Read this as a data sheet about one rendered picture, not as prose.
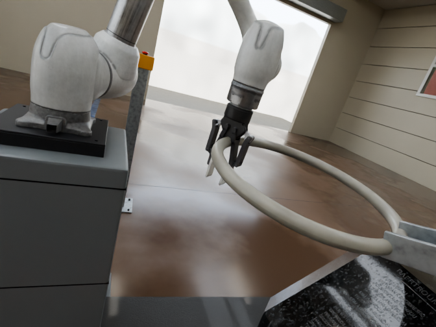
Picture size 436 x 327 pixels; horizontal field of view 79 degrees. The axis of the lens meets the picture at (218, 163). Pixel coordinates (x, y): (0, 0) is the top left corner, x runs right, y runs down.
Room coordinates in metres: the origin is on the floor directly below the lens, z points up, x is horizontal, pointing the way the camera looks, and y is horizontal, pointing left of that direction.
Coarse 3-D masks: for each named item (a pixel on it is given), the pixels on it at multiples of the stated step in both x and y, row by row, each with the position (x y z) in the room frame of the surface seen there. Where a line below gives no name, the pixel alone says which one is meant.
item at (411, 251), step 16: (400, 224) 0.53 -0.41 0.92; (416, 224) 0.52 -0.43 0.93; (400, 240) 0.44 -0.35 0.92; (416, 240) 0.43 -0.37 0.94; (432, 240) 0.49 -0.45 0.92; (384, 256) 0.44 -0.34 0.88; (400, 256) 0.43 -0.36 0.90; (416, 256) 0.42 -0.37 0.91; (432, 256) 0.40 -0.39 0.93; (432, 272) 0.40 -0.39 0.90
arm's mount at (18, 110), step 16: (16, 112) 0.74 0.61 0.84; (0, 128) 0.59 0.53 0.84; (16, 128) 0.62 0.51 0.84; (32, 128) 0.65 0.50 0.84; (96, 128) 0.80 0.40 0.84; (16, 144) 0.60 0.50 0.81; (32, 144) 0.62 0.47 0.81; (48, 144) 0.63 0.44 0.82; (64, 144) 0.65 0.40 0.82; (80, 144) 0.66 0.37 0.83; (96, 144) 0.68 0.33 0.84
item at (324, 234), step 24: (216, 144) 0.64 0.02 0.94; (240, 144) 0.78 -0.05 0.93; (264, 144) 0.84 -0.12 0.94; (216, 168) 0.54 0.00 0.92; (336, 168) 0.82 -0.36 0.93; (240, 192) 0.46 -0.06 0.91; (360, 192) 0.74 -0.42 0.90; (288, 216) 0.42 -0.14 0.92; (384, 216) 0.63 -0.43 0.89; (336, 240) 0.40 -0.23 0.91; (360, 240) 0.42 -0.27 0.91; (384, 240) 0.45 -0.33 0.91
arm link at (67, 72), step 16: (48, 32) 0.70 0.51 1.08; (64, 32) 0.71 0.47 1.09; (80, 32) 0.74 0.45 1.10; (48, 48) 0.69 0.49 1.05; (64, 48) 0.70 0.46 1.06; (80, 48) 0.72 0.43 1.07; (96, 48) 0.78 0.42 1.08; (32, 64) 0.69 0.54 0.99; (48, 64) 0.68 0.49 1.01; (64, 64) 0.69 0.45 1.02; (80, 64) 0.72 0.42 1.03; (96, 64) 0.77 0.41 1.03; (32, 80) 0.69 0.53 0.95; (48, 80) 0.68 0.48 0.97; (64, 80) 0.69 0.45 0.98; (80, 80) 0.72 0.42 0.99; (96, 80) 0.78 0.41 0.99; (32, 96) 0.69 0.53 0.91; (48, 96) 0.68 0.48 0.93; (64, 96) 0.69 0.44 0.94; (80, 96) 0.72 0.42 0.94; (96, 96) 0.79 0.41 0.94; (80, 112) 0.73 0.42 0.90
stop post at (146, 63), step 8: (144, 56) 1.67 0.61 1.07; (144, 64) 1.67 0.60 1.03; (152, 64) 1.69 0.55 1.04; (144, 72) 1.69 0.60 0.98; (144, 80) 1.70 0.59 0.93; (136, 88) 1.68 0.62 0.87; (144, 88) 1.70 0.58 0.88; (136, 96) 1.69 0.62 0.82; (136, 104) 1.69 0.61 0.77; (128, 112) 1.68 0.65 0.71; (136, 112) 1.69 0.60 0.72; (128, 120) 1.68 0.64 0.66; (136, 120) 1.69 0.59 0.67; (128, 128) 1.68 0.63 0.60; (136, 128) 1.70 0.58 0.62; (128, 136) 1.68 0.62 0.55; (136, 136) 1.70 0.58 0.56; (128, 144) 1.69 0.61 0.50; (128, 152) 1.69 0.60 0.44; (128, 160) 1.69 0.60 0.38; (128, 168) 1.70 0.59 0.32; (128, 176) 1.70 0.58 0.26; (128, 200) 1.81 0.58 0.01; (128, 208) 1.70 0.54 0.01
